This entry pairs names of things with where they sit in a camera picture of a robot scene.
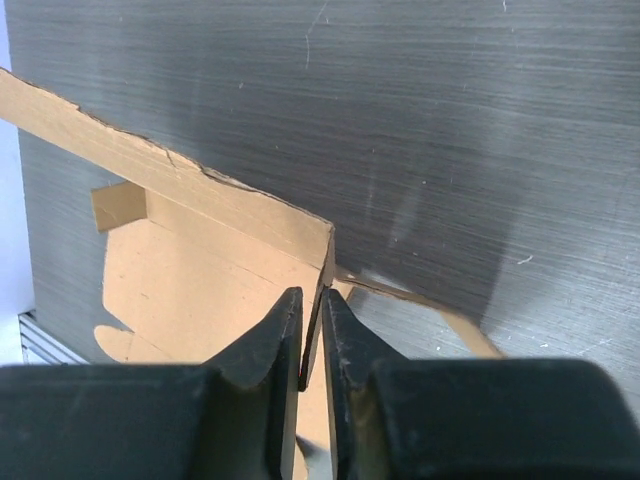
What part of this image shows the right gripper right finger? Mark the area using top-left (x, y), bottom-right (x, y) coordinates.
top-left (321, 289), bottom-right (639, 479)

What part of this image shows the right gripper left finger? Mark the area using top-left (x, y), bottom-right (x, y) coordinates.
top-left (1, 287), bottom-right (303, 479)

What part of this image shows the cardboard box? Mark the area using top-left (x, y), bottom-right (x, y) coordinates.
top-left (0, 67), bottom-right (506, 480)

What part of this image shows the aluminium front rail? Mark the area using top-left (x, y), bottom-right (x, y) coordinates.
top-left (18, 311), bottom-right (87, 365)

